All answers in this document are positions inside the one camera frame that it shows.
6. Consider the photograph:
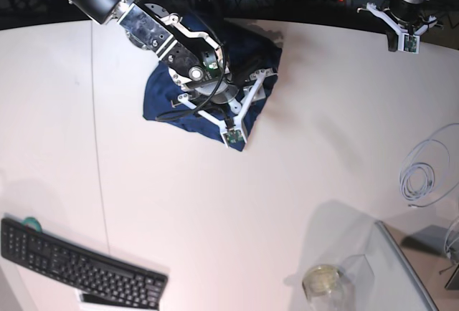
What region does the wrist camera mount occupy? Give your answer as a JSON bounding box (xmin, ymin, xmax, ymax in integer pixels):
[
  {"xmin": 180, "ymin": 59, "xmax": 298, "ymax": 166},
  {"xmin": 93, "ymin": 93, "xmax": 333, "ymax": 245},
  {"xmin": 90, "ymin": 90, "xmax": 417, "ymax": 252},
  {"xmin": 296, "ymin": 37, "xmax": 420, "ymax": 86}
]
[
  {"xmin": 356, "ymin": 2, "xmax": 443, "ymax": 54},
  {"xmin": 172, "ymin": 67, "xmax": 278, "ymax": 150}
]

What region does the light blue coiled cable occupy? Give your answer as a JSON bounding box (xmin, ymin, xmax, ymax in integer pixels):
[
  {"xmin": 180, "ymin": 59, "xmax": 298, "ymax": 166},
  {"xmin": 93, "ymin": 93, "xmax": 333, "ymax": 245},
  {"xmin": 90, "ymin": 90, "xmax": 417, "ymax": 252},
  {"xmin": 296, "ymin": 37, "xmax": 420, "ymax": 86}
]
[{"xmin": 399, "ymin": 123, "xmax": 459, "ymax": 209}]

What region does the black computer keyboard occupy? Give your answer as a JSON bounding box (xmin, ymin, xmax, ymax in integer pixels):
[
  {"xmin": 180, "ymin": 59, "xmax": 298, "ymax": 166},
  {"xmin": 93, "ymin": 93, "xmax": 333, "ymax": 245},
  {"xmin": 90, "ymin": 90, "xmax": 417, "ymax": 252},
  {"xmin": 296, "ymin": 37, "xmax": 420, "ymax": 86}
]
[{"xmin": 1, "ymin": 218, "xmax": 168, "ymax": 308}]

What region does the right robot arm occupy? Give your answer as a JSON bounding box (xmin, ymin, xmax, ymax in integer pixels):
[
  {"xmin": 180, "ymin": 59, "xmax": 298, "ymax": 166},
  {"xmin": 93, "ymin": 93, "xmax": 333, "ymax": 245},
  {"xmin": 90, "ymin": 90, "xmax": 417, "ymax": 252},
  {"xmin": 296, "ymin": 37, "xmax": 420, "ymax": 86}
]
[{"xmin": 68, "ymin": 0, "xmax": 275, "ymax": 122}]

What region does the dark blue t-shirt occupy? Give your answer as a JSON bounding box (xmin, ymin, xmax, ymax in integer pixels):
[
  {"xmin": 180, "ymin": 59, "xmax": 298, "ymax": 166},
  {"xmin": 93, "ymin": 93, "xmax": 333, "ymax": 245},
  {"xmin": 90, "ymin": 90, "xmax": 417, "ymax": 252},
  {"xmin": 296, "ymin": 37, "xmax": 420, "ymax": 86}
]
[{"xmin": 143, "ymin": 13, "xmax": 282, "ymax": 142}]

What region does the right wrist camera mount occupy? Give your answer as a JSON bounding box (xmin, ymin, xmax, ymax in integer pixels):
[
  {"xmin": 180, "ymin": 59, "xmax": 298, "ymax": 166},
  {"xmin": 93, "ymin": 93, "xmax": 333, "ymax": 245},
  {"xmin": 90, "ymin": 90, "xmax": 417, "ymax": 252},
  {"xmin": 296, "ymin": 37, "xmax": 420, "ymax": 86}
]
[{"xmin": 172, "ymin": 67, "xmax": 278, "ymax": 150}]

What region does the clear tape roll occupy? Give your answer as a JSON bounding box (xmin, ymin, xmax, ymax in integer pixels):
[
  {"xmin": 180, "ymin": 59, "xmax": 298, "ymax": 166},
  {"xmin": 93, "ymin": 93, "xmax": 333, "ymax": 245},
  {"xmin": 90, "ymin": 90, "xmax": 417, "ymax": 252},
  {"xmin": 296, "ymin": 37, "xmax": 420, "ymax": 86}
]
[{"xmin": 302, "ymin": 264, "xmax": 342, "ymax": 300}]

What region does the green tape roll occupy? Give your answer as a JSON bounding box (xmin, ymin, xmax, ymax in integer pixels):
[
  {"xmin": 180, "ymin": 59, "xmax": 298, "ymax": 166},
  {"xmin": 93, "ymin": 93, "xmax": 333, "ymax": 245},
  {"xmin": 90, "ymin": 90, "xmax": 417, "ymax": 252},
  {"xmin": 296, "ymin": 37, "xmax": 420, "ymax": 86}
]
[{"xmin": 22, "ymin": 217, "xmax": 42, "ymax": 232}]

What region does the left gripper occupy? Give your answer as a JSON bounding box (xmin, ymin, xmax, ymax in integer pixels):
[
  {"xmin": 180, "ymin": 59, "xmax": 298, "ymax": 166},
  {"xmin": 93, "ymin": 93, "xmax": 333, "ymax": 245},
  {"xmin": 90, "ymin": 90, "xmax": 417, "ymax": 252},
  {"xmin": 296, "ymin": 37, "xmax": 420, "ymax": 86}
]
[{"xmin": 387, "ymin": 0, "xmax": 423, "ymax": 52}]

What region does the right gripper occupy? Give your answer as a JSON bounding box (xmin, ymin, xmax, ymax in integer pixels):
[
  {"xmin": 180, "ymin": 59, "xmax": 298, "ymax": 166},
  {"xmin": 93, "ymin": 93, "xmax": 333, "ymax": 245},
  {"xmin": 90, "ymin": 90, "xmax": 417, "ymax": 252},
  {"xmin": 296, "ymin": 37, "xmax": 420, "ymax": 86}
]
[{"xmin": 194, "ymin": 54, "xmax": 272, "ymax": 105}]

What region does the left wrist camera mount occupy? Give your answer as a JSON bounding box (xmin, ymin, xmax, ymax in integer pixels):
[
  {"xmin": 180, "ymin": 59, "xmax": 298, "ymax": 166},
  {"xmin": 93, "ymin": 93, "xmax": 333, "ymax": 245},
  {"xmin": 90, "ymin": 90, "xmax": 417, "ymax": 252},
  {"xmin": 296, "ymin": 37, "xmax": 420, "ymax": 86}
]
[{"xmin": 356, "ymin": 2, "xmax": 443, "ymax": 54}]

